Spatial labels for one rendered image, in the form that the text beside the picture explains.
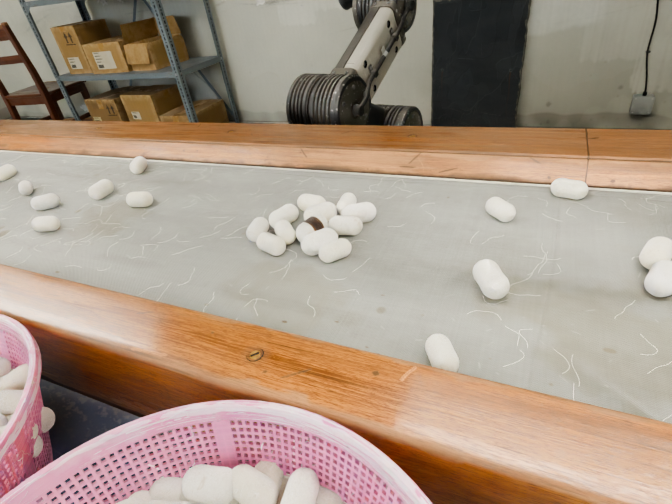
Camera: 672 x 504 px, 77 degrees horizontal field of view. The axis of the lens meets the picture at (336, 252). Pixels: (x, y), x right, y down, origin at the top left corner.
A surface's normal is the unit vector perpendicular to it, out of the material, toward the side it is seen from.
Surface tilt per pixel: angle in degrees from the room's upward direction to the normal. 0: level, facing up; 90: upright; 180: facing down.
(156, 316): 0
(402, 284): 0
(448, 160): 45
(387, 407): 0
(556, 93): 89
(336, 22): 90
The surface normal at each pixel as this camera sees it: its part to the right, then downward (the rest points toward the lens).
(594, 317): -0.12, -0.81
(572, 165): -0.36, -0.18
